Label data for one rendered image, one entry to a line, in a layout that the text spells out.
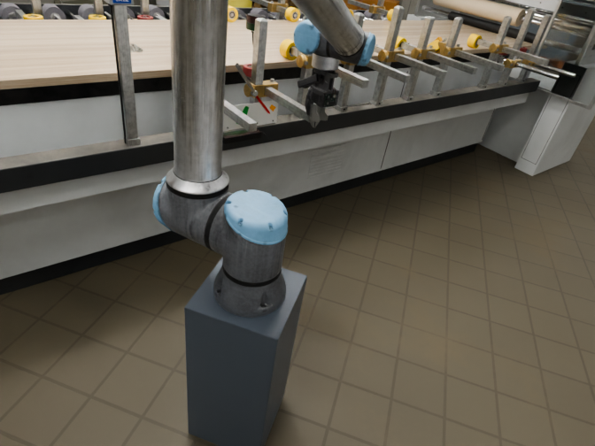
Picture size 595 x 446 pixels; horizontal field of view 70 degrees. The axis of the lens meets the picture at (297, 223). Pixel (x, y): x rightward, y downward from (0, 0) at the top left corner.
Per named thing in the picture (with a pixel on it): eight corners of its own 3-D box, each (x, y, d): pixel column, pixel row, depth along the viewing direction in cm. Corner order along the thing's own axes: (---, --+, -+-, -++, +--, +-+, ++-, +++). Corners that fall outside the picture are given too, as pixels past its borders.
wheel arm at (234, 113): (257, 133, 143) (258, 121, 140) (248, 134, 141) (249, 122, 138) (197, 89, 169) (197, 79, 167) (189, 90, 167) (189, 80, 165)
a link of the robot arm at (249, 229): (261, 292, 99) (267, 233, 89) (203, 262, 105) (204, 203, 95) (293, 258, 111) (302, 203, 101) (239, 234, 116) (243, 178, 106)
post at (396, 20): (379, 108, 221) (405, 7, 194) (374, 109, 219) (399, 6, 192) (374, 105, 223) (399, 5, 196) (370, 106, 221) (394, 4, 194)
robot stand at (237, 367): (283, 396, 155) (307, 275, 121) (258, 462, 135) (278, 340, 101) (221, 372, 160) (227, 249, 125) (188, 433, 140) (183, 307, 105)
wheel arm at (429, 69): (444, 78, 192) (447, 70, 190) (440, 79, 190) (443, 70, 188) (367, 48, 222) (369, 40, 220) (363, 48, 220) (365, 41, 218)
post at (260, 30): (258, 139, 183) (268, 19, 155) (251, 141, 181) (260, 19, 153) (253, 136, 185) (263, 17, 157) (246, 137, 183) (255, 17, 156)
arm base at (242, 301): (294, 278, 119) (298, 251, 113) (270, 326, 104) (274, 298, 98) (232, 258, 122) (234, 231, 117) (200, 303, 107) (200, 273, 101)
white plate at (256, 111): (276, 122, 183) (279, 100, 177) (223, 131, 169) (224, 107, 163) (275, 122, 183) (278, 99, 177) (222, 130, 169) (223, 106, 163)
